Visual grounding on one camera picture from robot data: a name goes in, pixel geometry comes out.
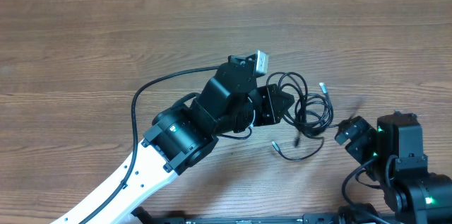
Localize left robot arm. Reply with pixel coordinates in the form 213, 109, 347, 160
56, 57, 295, 223

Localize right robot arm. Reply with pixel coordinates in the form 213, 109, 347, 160
335, 112, 451, 223

